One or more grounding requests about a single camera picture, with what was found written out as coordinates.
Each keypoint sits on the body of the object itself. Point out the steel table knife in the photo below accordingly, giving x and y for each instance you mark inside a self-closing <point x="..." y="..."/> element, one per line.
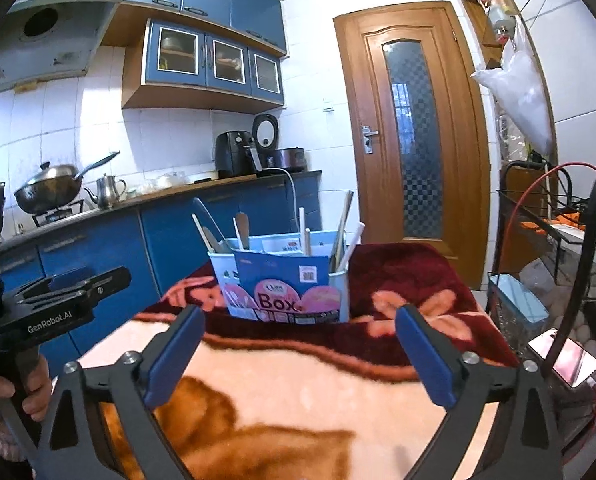
<point x="214" y="227"/>

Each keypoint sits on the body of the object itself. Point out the smartphone pink screen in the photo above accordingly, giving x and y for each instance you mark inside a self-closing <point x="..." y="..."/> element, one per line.
<point x="574" y="365"/>

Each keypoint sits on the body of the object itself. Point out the white plastic bag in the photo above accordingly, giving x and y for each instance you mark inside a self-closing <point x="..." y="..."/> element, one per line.
<point x="518" y="87"/>

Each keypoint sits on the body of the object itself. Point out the black air fryer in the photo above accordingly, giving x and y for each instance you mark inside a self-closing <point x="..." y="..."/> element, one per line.
<point x="236" y="155"/>

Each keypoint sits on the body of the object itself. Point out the steel kettle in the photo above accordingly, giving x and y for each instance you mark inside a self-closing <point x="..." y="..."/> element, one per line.
<point x="109" y="191"/>

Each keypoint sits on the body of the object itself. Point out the range hood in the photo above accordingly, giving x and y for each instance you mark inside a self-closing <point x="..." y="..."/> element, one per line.
<point x="41" y="40"/>

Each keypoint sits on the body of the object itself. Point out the light blue lidded container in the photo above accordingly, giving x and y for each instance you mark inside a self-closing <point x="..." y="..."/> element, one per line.
<point x="518" y="299"/>

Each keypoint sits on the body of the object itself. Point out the red floral plush blanket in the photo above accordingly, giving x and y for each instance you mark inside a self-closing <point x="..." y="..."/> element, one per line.
<point x="331" y="401"/>

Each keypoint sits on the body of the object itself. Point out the silver door handle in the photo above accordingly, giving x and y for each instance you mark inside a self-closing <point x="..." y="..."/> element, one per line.
<point x="369" y="135"/>

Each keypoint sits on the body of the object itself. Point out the white utensil holder box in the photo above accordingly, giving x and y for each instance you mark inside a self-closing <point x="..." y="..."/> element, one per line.
<point x="274" y="281"/>

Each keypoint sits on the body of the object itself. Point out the white chopstick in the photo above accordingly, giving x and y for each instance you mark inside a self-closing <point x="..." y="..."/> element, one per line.
<point x="355" y="239"/>

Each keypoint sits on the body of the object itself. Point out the wooden shelf niche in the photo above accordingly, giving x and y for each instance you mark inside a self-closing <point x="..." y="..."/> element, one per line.
<point x="498" y="26"/>

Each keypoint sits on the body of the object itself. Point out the blue lower kitchen cabinets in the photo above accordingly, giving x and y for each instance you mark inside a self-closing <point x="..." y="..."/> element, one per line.
<point x="155" y="238"/>

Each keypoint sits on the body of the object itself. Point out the person's left hand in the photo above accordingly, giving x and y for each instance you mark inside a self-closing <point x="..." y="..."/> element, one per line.
<point x="38" y="387"/>

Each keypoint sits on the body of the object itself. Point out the rice cooker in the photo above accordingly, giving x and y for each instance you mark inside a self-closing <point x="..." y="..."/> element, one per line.
<point x="266" y="134"/>

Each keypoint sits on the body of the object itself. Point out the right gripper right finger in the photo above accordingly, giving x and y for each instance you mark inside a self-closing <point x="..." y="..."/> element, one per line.
<point x="523" y="442"/>

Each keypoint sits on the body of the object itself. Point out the steel fork smiley handle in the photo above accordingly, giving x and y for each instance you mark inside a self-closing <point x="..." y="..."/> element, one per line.
<point x="242" y="229"/>

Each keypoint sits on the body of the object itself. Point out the wooden door with glass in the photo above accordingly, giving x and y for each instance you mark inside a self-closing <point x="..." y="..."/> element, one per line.
<point x="407" y="74"/>

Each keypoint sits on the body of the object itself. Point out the wok with lid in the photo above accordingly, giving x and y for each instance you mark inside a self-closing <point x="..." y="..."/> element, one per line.
<point x="54" y="187"/>

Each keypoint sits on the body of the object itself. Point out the wooden chopstick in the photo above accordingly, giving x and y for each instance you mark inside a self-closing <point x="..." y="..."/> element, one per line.
<point x="339" y="239"/>

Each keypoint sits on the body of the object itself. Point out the blue glass wall cabinet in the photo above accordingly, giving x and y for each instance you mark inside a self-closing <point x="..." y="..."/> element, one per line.
<point x="175" y="66"/>

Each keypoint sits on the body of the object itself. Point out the white handled utensil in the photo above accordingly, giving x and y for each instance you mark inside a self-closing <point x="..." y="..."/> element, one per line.
<point x="307" y="243"/>

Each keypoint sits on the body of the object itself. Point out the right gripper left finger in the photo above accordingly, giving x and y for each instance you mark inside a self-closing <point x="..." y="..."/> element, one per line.
<point x="76" y="441"/>

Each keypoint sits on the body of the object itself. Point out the black wire rack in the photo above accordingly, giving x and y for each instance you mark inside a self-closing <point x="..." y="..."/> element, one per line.
<point x="547" y="240"/>

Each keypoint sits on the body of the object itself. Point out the white handled spoon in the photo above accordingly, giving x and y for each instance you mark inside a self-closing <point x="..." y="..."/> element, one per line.
<point x="302" y="230"/>

